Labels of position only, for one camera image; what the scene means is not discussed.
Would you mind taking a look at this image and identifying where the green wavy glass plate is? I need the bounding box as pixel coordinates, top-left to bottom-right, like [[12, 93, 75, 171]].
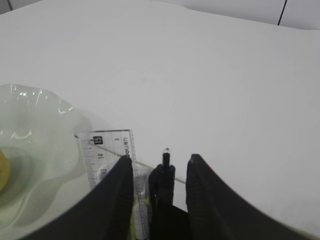
[[0, 83, 92, 240]]

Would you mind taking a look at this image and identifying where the yellow pear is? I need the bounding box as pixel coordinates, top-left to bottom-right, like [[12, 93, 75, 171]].
[[0, 150, 11, 191]]

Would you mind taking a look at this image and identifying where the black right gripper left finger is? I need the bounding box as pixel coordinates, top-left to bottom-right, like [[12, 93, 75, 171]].
[[25, 155, 134, 240]]

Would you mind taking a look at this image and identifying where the black gel pen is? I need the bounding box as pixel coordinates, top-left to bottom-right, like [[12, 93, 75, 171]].
[[148, 148, 176, 240]]

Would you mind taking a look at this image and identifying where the clear plastic ruler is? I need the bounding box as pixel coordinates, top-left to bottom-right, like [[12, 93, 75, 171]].
[[73, 128, 151, 240]]

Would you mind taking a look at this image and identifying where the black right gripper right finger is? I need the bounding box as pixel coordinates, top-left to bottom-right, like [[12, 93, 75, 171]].
[[185, 154, 316, 240]]

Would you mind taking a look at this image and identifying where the yellow utility knife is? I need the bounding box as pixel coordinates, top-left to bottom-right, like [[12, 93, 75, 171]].
[[129, 197, 150, 240]]

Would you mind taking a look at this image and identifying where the black square pen holder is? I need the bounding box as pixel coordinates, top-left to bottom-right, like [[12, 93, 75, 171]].
[[149, 206, 194, 240]]

